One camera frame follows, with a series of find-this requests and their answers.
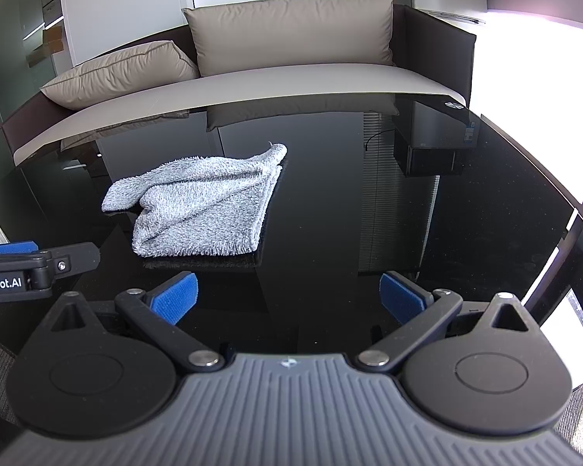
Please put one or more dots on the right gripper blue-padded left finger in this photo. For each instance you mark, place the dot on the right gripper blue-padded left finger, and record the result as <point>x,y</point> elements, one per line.
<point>155,313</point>

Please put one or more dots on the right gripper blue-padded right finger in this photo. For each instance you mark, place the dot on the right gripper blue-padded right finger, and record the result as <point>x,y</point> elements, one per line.
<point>423,317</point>

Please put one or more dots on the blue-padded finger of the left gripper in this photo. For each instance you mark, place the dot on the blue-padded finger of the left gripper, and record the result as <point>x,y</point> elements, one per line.
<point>71,260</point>
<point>18,248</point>

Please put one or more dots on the dark sofa with beige seat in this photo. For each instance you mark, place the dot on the dark sofa with beige seat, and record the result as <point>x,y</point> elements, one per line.
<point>430,57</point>

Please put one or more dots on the small beige side cushion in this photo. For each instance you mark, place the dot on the small beige side cushion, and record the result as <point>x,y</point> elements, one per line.
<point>121,73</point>

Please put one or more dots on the grey fluffy towel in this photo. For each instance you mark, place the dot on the grey fluffy towel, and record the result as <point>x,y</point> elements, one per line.
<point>212,207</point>

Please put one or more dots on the large beige back cushion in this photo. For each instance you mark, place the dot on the large beige back cushion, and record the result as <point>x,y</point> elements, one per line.
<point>270,33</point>

